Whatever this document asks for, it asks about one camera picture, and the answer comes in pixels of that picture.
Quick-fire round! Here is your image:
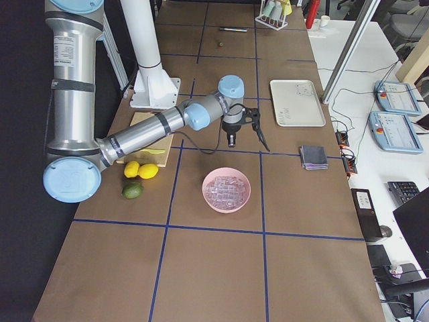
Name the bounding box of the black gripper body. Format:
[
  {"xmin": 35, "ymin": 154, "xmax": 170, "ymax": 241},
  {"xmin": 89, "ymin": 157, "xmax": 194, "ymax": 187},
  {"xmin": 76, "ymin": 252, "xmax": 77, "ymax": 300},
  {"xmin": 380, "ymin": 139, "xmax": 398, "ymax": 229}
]
[{"xmin": 221, "ymin": 121, "xmax": 241, "ymax": 138}]

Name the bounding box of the steel muddler black tip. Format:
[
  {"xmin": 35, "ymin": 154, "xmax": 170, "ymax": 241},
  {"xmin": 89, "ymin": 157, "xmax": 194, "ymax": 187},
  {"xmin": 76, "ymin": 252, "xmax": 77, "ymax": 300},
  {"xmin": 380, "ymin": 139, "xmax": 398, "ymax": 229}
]
[{"xmin": 219, "ymin": 27, "xmax": 247, "ymax": 33}]

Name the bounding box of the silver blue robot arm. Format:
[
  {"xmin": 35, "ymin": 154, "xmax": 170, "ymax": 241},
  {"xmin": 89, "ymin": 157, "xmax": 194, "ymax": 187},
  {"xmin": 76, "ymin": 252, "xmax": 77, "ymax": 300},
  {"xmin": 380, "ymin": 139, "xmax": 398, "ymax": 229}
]
[{"xmin": 43, "ymin": 1, "xmax": 245, "ymax": 203}]

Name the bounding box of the pile of clear ice cubes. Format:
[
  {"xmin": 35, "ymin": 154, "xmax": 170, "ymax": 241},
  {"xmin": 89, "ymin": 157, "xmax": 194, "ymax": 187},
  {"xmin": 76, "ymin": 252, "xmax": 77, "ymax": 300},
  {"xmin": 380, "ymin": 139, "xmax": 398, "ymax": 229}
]
[{"xmin": 203, "ymin": 176, "xmax": 247, "ymax": 210}]

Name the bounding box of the grey white cup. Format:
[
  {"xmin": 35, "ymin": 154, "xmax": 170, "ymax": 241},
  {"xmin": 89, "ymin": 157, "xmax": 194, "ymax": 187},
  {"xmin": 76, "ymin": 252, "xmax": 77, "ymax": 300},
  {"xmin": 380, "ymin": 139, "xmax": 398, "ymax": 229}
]
[{"xmin": 269, "ymin": 1, "xmax": 283, "ymax": 21}]

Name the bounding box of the mint green cup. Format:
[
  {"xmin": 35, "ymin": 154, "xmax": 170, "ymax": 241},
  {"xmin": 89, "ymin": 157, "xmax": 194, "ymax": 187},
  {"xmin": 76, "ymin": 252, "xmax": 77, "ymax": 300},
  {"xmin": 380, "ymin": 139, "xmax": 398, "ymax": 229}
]
[{"xmin": 261, "ymin": 0, "xmax": 275, "ymax": 17}]

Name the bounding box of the yellow cup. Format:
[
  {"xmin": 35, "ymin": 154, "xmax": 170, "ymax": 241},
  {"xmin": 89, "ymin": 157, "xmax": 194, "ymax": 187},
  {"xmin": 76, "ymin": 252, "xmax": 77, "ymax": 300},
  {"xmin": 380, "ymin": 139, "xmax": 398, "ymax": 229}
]
[{"xmin": 280, "ymin": 0, "xmax": 292, "ymax": 16}]

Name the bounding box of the small white cup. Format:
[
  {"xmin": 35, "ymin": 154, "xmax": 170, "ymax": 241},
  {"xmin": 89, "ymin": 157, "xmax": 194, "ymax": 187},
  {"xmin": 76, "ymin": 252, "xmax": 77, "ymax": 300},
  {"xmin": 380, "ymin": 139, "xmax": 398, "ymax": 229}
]
[{"xmin": 319, "ymin": 15, "xmax": 330, "ymax": 28}]

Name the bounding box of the pink bowl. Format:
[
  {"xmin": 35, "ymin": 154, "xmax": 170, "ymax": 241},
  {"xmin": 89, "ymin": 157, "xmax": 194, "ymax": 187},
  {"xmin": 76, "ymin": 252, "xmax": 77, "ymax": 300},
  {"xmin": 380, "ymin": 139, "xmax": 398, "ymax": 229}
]
[{"xmin": 202, "ymin": 167, "xmax": 251, "ymax": 213}]

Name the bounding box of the cream bear tray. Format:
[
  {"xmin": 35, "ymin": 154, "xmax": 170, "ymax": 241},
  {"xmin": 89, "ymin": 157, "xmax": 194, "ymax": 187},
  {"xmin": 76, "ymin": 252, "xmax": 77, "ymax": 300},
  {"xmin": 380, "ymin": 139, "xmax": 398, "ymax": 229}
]
[{"xmin": 269, "ymin": 80, "xmax": 326, "ymax": 127}]

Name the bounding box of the yellow plastic knife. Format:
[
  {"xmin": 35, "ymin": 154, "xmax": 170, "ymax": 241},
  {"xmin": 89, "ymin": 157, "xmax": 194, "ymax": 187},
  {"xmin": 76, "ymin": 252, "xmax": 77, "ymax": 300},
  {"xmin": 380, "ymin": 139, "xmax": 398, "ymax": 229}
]
[{"xmin": 142, "ymin": 149, "xmax": 166, "ymax": 155}]

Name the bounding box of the folded grey cloth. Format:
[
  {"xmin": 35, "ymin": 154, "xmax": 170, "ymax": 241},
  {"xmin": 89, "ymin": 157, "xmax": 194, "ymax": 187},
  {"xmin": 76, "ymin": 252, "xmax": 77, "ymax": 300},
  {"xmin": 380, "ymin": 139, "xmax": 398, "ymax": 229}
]
[{"xmin": 300, "ymin": 145, "xmax": 328, "ymax": 170}]

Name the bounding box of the wooden cutting board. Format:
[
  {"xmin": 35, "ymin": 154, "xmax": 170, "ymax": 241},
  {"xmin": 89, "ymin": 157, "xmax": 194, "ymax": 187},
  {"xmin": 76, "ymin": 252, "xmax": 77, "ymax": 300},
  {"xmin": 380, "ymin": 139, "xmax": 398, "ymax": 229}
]
[{"xmin": 109, "ymin": 112, "xmax": 173, "ymax": 167}]

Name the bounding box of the yellow lemon near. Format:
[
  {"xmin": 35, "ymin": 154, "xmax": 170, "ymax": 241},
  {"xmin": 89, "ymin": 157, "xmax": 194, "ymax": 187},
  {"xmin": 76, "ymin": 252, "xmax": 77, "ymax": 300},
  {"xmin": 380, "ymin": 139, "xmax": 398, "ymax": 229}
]
[{"xmin": 137, "ymin": 164, "xmax": 159, "ymax": 180}]

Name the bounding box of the yellow lemon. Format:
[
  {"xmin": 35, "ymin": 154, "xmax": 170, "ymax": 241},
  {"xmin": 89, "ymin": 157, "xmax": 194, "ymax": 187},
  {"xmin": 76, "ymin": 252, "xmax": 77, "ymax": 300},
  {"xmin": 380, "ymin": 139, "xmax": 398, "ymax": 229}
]
[
  {"xmin": 137, "ymin": 164, "xmax": 159, "ymax": 180},
  {"xmin": 123, "ymin": 161, "xmax": 140, "ymax": 178}
]

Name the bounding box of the yellow lemon far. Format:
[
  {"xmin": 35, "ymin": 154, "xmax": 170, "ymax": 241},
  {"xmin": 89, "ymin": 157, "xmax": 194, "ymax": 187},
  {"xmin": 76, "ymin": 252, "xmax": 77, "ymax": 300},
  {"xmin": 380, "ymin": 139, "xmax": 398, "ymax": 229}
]
[{"xmin": 123, "ymin": 161, "xmax": 140, "ymax": 178}]

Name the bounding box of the green lime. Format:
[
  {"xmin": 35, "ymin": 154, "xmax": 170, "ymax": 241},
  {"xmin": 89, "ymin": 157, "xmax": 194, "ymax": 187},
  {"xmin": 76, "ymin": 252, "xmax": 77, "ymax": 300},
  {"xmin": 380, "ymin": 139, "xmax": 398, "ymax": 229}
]
[{"xmin": 122, "ymin": 182, "xmax": 144, "ymax": 199}]

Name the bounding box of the orange black usb hub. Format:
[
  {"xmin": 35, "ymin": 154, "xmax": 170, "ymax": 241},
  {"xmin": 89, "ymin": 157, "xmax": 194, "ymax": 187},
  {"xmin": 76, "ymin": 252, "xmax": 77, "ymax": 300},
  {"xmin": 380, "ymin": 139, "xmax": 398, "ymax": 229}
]
[{"xmin": 341, "ymin": 148, "xmax": 357, "ymax": 177}]

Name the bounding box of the black box device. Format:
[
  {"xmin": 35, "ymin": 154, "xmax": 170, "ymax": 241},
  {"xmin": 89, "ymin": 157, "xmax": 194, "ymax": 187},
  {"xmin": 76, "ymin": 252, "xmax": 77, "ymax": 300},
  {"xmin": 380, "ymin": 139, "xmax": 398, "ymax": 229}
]
[{"xmin": 351, "ymin": 189, "xmax": 383, "ymax": 242}]

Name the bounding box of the near teach pendant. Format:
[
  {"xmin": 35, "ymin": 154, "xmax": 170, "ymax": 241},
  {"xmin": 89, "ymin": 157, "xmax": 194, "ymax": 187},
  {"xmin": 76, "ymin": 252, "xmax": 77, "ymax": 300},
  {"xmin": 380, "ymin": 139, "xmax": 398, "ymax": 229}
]
[{"xmin": 369, "ymin": 111, "xmax": 423, "ymax": 154}]

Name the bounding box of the teach pendant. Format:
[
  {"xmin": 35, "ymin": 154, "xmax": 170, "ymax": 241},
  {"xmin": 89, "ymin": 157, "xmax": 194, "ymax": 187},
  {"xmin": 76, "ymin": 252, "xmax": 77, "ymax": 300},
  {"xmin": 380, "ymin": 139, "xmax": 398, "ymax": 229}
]
[
  {"xmin": 375, "ymin": 80, "xmax": 422, "ymax": 117},
  {"xmin": 369, "ymin": 111, "xmax": 423, "ymax": 154}
]

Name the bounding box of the far teach pendant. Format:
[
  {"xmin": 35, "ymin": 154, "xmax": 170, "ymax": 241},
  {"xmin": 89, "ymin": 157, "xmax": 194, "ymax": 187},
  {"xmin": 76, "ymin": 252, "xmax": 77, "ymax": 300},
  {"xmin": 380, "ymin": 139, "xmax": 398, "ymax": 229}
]
[{"xmin": 375, "ymin": 80, "xmax": 422, "ymax": 117}]

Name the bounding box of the black keyboard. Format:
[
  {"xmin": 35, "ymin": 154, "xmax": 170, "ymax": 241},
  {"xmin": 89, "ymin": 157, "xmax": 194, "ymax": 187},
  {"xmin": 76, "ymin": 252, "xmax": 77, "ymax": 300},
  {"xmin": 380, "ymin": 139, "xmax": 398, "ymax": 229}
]
[{"xmin": 387, "ymin": 181, "xmax": 420, "ymax": 205}]

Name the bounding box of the computer mouse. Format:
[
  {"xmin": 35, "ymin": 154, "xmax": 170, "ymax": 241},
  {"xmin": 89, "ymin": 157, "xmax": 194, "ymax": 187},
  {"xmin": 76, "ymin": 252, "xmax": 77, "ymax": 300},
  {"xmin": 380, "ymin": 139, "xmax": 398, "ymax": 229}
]
[{"xmin": 379, "ymin": 225, "xmax": 393, "ymax": 238}]

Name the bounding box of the black monitor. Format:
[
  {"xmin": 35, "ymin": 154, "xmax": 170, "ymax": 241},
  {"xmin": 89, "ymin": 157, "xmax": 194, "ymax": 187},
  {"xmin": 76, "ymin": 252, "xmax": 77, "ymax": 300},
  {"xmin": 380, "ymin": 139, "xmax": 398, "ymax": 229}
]
[{"xmin": 393, "ymin": 188, "xmax": 429, "ymax": 269}]

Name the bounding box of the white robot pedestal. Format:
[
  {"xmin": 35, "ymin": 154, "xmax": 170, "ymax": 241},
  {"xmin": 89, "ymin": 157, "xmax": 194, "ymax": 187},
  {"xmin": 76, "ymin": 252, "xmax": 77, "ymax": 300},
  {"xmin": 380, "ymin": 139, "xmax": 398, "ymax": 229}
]
[{"xmin": 121, "ymin": 0, "xmax": 180, "ymax": 109}]

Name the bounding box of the white wire cup rack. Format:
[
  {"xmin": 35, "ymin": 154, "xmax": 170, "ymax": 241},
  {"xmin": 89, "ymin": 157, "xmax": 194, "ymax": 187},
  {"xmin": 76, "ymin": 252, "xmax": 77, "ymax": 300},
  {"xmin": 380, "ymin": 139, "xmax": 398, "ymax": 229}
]
[{"xmin": 255, "ymin": 1, "xmax": 288, "ymax": 31}]

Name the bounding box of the aluminium frame post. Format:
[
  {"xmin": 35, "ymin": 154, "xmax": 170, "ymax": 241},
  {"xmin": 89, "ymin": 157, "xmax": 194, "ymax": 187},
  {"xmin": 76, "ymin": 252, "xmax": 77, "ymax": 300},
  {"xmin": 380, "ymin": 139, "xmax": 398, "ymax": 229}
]
[{"xmin": 321, "ymin": 0, "xmax": 381, "ymax": 104}]

